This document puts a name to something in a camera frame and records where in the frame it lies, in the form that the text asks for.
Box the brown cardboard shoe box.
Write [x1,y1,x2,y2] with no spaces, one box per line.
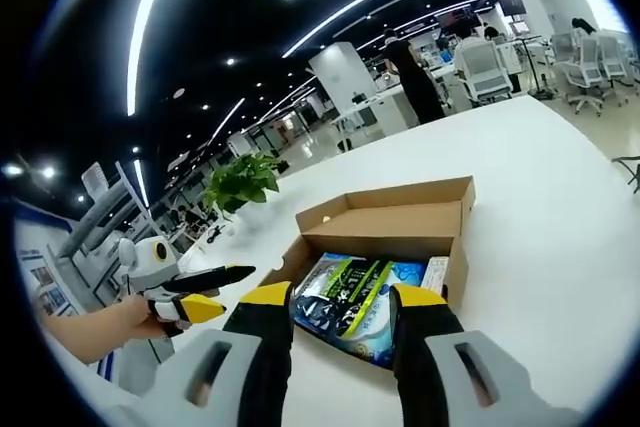
[257,175,476,373]

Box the hanging red display screen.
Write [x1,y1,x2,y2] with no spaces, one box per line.
[439,9,476,28]

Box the green potted plant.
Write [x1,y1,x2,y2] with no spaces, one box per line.
[202,152,284,221]

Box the black green soft item packet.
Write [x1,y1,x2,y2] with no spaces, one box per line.
[291,257,401,348]

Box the person's left hand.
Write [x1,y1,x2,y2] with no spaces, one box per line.
[117,291,191,343]

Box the white office desk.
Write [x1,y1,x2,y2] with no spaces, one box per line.
[332,84,419,141]

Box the white office chair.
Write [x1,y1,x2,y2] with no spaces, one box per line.
[457,41,512,108]
[552,36,606,116]
[597,31,631,98]

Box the blue framed wall board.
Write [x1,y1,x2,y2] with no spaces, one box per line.
[14,196,86,318]

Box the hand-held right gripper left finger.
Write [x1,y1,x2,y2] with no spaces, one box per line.
[149,280,296,427]

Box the white long carton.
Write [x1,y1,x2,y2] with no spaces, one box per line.
[423,255,450,301]

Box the blue white wipes pack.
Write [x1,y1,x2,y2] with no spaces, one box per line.
[344,260,432,366]

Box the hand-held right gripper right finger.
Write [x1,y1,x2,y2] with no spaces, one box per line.
[388,283,539,427]

